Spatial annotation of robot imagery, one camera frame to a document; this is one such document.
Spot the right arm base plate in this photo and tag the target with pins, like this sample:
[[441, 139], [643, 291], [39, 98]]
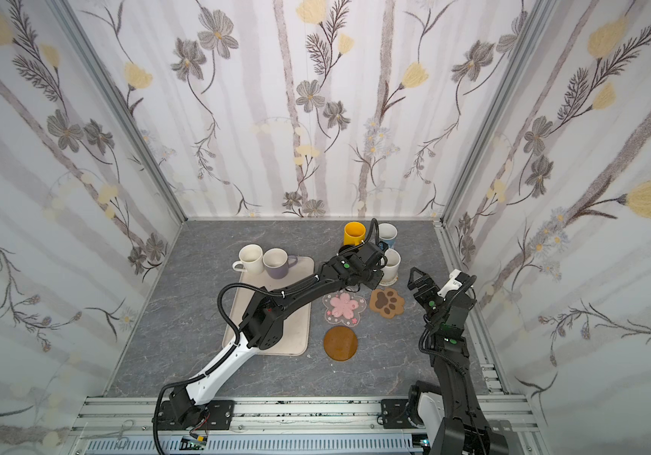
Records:
[[398, 414]]

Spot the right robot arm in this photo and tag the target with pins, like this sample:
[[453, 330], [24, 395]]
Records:
[[463, 428]]

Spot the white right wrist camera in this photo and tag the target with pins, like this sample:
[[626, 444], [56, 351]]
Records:
[[457, 280]]

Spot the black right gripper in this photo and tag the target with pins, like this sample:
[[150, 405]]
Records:
[[431, 290]]

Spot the plain white mug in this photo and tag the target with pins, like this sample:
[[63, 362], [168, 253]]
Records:
[[250, 260]]

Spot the beige plastic tray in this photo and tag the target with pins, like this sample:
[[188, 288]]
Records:
[[296, 328]]

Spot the yellow mug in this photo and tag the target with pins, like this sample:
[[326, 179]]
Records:
[[354, 234]]

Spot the white speckled mug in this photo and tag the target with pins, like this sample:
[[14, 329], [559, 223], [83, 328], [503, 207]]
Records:
[[393, 261]]

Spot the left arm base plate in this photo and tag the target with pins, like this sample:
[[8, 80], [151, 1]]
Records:
[[217, 415]]

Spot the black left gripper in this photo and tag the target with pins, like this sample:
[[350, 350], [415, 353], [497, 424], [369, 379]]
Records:
[[373, 259]]

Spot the blue floral mug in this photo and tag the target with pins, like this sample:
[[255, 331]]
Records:
[[388, 233]]

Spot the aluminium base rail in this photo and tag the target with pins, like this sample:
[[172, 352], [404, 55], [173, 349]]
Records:
[[346, 424]]

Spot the white grey mug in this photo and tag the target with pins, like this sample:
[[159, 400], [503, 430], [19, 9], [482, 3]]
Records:
[[277, 263]]

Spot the cream woven round coaster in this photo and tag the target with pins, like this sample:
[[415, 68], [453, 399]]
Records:
[[389, 282]]

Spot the light brown cork coaster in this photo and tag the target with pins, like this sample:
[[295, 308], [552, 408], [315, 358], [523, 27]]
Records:
[[340, 343]]

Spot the pink flower shaped coaster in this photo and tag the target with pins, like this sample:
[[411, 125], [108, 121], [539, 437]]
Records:
[[344, 308]]

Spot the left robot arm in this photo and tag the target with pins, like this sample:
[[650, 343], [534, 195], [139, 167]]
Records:
[[184, 403]]

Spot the brown paw shaped coaster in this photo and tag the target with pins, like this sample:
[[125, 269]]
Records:
[[387, 303]]

